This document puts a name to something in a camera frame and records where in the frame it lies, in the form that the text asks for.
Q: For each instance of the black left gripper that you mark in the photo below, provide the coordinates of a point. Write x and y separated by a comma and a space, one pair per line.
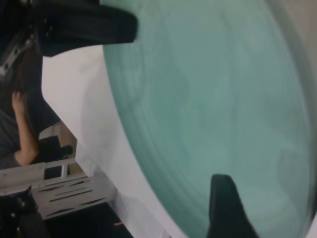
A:
17, 29

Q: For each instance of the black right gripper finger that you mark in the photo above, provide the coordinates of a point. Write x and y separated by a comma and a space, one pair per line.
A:
227, 208

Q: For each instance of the green round plate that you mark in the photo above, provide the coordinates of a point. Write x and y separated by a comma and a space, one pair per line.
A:
198, 99

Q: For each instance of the person's bare forearm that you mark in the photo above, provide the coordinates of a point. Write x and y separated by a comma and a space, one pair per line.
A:
26, 138

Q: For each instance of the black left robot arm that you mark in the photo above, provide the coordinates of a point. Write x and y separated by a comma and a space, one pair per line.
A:
22, 218

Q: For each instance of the person's bare hand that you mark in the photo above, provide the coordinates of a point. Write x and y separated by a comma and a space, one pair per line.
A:
18, 101

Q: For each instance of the black chair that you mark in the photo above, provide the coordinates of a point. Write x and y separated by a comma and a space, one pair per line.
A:
52, 148

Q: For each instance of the white slatted wooden furniture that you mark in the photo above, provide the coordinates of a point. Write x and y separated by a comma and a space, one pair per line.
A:
99, 191

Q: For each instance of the person's grey shirt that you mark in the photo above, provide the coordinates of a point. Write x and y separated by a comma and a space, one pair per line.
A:
7, 143

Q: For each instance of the white metal beam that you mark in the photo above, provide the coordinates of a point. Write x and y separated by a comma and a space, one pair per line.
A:
24, 173

